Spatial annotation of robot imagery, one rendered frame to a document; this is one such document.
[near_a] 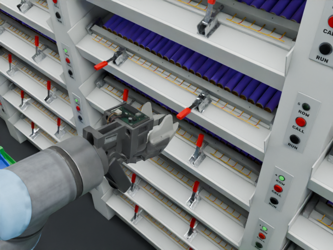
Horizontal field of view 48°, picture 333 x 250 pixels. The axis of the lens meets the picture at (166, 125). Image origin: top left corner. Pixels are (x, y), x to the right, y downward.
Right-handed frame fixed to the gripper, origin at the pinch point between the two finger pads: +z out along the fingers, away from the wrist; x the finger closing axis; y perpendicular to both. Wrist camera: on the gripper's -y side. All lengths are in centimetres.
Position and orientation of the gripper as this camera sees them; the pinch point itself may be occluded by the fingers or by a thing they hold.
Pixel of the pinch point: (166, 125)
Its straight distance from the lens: 75.4
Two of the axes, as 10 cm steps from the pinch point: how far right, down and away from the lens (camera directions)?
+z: 6.5, -3.6, 6.7
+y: 1.3, -8.1, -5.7
